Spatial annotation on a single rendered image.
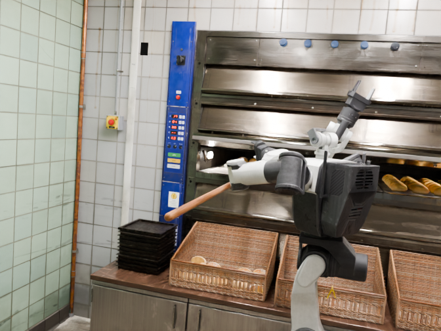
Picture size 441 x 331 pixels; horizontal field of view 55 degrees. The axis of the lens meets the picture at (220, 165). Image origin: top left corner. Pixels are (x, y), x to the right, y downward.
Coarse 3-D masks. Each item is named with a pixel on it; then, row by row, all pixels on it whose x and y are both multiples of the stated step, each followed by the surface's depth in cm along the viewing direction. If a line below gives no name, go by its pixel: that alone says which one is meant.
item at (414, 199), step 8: (200, 176) 284; (208, 176) 282; (216, 176) 281; (224, 176) 279; (264, 184) 273; (272, 184) 272; (376, 192) 255; (384, 192) 256; (392, 200) 254; (400, 200) 252; (408, 200) 251; (416, 200) 250; (424, 200) 249; (432, 200) 248; (440, 200) 247
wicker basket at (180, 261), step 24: (192, 240) 277; (216, 240) 278; (240, 240) 275; (264, 240) 272; (192, 264) 237; (240, 264) 272; (264, 264) 269; (192, 288) 238; (216, 288) 235; (240, 288) 232; (264, 288) 228
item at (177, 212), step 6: (222, 186) 213; (228, 186) 220; (210, 192) 191; (216, 192) 198; (198, 198) 175; (204, 198) 180; (210, 198) 189; (186, 204) 162; (192, 204) 166; (198, 204) 172; (174, 210) 150; (180, 210) 153; (186, 210) 159; (168, 216) 144; (174, 216) 146
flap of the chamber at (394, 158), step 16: (208, 144) 282; (224, 144) 273; (240, 144) 264; (272, 144) 255; (288, 144) 253; (368, 160) 258; (384, 160) 250; (400, 160) 243; (416, 160) 236; (432, 160) 233
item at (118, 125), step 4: (108, 116) 290; (112, 116) 289; (116, 116) 289; (120, 116) 290; (116, 120) 289; (120, 120) 290; (108, 124) 291; (116, 124) 289; (120, 124) 291; (108, 128) 291; (112, 128) 290; (116, 128) 289; (120, 128) 292
